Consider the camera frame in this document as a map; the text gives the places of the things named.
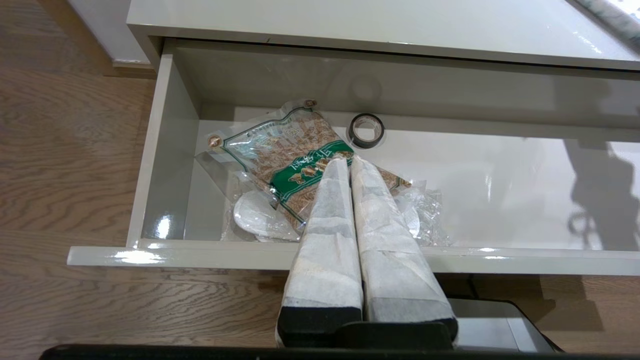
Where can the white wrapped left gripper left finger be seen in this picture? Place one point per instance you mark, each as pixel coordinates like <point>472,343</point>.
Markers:
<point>327,250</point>

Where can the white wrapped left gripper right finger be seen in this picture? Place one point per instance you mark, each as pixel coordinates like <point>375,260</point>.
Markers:
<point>390,250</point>

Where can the beige glossy drawer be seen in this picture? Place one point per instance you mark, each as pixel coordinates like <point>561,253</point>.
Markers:
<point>500,185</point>

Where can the white tissue pack blue label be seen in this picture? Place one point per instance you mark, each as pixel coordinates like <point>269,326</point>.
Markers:
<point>617,12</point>

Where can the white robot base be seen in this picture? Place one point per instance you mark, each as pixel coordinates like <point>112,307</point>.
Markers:
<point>485,325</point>

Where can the bagged white slippers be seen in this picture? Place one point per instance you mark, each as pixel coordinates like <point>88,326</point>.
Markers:
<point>255,215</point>

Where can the green brown snack bag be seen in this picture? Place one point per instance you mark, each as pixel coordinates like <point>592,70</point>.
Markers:
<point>285,150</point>

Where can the black tape roll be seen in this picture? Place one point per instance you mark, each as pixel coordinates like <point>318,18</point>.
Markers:
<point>351,132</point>

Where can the beige glossy cabinet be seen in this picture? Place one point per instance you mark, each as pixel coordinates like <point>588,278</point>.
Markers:
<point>350,20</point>

